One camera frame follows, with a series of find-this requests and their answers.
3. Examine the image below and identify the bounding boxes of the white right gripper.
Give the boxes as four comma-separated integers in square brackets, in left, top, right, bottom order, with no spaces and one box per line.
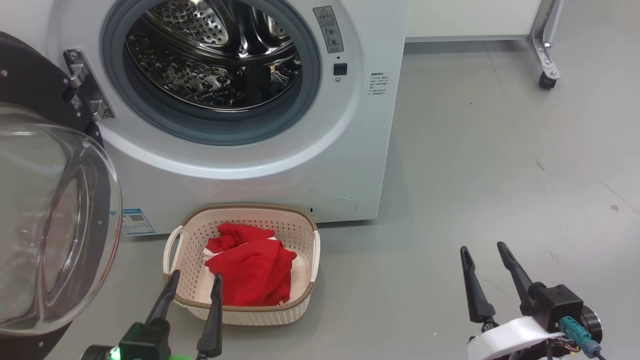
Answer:
[460,241,603,360]

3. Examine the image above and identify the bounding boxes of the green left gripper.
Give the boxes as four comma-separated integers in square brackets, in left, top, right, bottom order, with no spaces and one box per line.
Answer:
[80,270,224,360]

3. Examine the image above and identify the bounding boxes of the red white-trimmed jersey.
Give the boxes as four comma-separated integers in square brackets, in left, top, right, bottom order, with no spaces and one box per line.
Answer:
[204,222,298,307]

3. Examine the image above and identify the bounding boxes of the black round glass washer door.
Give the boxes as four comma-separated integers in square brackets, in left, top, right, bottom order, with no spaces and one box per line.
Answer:
[0,31,123,360]

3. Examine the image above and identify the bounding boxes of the cream perforated laundry basket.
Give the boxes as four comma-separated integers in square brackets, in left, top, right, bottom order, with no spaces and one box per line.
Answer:
[162,203,321,327]

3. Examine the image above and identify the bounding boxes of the white front-load washing machine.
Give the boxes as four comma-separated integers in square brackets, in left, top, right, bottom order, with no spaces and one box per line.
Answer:
[0,0,411,237]

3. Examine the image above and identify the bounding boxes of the silver washer door hinge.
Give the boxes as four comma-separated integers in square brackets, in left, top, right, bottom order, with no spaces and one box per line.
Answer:
[63,48,116,122]

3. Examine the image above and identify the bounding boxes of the blue white energy label sticker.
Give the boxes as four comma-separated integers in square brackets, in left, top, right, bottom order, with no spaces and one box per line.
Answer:
[110,208,156,237]

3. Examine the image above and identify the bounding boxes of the round white filter cover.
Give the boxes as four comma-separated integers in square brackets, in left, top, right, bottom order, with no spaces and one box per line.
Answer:
[309,195,358,221]

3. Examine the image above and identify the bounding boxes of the small printed text label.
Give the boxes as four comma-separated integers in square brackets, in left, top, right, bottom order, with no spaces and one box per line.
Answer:
[370,71,390,97]

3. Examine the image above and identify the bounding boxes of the silver metal table leg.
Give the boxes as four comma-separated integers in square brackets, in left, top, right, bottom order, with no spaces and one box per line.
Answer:
[526,0,566,81]

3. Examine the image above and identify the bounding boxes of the steel perforated washer drum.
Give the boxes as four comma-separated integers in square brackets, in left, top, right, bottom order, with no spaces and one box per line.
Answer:
[124,0,303,112]

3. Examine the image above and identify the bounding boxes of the white table panel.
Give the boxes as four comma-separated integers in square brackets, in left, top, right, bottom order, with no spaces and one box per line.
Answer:
[405,0,547,43]

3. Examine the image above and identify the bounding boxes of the grey warning sticker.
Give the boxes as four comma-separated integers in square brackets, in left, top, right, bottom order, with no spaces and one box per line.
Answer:
[313,6,345,54]

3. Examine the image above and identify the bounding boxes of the teal right camera connector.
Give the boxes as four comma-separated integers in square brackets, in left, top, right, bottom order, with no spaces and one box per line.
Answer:
[559,316,603,358]

